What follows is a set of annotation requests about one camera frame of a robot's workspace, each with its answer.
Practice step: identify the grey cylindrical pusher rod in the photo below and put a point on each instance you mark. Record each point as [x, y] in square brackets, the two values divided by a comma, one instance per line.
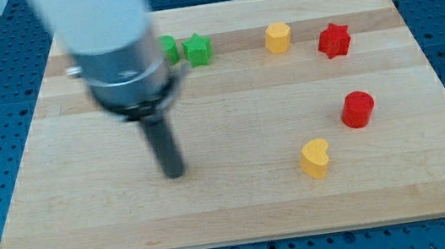
[159, 135]

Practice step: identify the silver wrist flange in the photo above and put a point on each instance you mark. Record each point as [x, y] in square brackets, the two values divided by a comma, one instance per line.
[133, 80]

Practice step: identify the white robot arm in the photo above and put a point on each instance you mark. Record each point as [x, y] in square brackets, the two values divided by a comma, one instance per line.
[94, 25]

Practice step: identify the green cylinder block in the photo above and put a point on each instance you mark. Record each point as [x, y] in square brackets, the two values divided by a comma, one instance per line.
[169, 47]

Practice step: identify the green star block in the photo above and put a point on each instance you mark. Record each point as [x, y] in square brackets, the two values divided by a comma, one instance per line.
[197, 50]

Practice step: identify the wooden board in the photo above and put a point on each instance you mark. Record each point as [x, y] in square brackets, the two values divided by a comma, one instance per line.
[88, 181]

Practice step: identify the yellow hexagon block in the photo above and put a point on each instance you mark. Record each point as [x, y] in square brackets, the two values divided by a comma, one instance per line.
[278, 37]

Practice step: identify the yellow heart block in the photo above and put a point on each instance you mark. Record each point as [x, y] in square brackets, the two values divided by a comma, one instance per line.
[314, 158]

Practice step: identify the red star block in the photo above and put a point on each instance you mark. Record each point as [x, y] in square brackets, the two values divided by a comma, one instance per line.
[334, 40]

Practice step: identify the red cylinder block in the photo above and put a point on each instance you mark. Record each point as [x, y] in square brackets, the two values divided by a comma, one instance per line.
[357, 109]

